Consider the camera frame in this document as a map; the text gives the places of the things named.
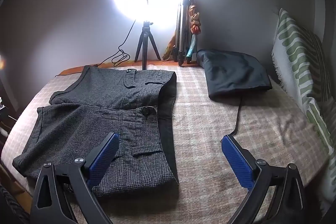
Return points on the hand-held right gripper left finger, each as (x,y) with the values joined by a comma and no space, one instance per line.
(103,158)

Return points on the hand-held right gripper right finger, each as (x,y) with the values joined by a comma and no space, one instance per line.
(237,158)

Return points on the grey houndstooth short pants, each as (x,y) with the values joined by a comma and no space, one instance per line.
(105,108)

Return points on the beige checked blanket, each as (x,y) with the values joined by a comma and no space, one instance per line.
(204,134)

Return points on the black fabric bag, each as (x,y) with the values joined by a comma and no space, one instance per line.
(231,71)

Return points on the green patterned white cushion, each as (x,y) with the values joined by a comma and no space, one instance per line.
(302,69)

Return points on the small black tripod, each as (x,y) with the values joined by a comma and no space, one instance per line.
(146,43)

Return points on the folded silver tripod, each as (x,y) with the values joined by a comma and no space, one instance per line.
(182,29)

